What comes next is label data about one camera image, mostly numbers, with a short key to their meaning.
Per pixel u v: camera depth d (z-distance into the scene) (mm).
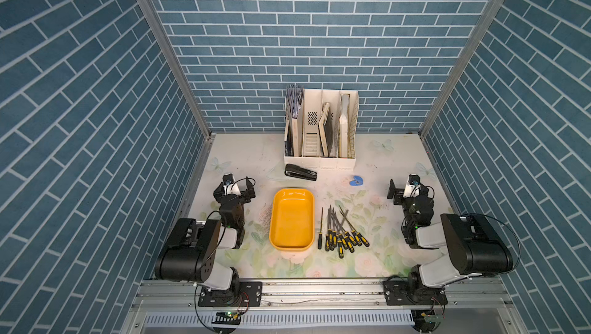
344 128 912
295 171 1029
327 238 858
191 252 444
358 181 999
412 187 763
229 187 751
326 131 988
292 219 896
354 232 866
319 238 848
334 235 843
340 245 831
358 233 865
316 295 751
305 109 1109
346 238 845
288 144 953
